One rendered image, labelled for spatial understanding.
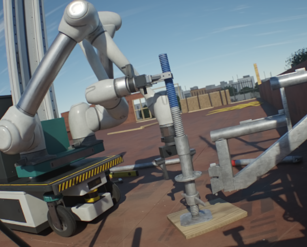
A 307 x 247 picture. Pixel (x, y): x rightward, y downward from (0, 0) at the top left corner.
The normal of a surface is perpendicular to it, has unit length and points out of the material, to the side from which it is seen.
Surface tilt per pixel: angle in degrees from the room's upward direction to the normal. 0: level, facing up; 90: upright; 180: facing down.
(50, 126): 90
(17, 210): 90
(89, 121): 90
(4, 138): 94
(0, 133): 99
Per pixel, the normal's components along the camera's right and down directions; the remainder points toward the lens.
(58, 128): 0.90, -0.18
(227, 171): -0.34, 0.11
